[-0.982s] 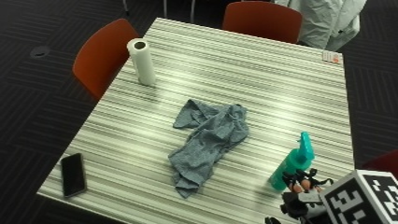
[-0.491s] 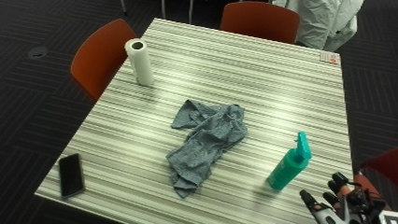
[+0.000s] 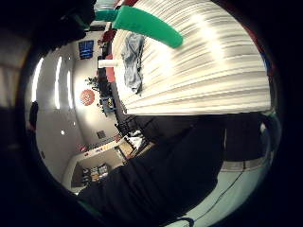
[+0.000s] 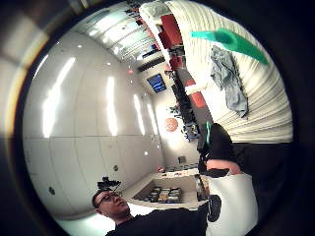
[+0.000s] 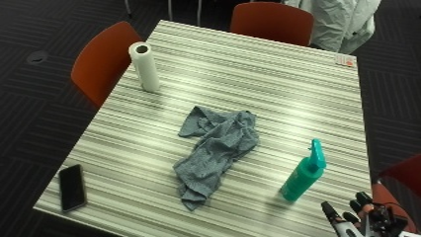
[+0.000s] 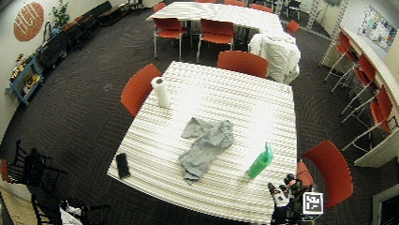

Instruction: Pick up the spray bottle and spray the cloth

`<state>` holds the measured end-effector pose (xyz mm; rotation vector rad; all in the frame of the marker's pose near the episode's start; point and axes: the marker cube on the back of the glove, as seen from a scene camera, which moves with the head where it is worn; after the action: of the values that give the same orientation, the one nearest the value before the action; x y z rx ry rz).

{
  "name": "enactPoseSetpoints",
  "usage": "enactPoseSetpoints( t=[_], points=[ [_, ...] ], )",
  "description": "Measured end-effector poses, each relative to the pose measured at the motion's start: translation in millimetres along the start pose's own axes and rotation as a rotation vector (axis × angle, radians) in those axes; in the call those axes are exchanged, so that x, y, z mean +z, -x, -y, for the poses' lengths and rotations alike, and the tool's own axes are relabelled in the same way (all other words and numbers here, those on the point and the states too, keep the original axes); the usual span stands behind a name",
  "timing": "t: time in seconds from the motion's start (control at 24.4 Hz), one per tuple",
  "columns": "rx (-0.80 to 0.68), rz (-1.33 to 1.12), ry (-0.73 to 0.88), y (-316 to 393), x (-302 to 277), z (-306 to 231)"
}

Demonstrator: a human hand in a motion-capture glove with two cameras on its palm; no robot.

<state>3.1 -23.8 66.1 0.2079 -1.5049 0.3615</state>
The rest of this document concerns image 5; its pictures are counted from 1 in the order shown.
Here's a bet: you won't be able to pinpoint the white red sticker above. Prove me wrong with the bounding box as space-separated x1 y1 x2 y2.
333 52 358 68

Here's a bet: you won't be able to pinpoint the black smartphone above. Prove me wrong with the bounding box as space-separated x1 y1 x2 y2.
56 163 89 213

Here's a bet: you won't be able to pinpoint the metal chair legs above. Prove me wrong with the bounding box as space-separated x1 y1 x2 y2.
122 0 204 28

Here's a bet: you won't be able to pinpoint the teal spray bottle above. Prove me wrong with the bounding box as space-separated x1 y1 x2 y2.
277 137 329 202

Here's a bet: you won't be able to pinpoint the grey crumpled cloth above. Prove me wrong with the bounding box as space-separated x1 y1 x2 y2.
170 105 262 212

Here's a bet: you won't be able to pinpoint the round black floor outlet cover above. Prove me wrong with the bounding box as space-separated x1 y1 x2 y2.
25 49 50 65

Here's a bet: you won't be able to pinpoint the red chair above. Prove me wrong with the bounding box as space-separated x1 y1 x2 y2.
369 153 421 233
69 20 145 110
229 1 316 47

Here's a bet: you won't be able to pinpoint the white paper towel roll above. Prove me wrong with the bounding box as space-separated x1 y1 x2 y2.
128 40 161 94

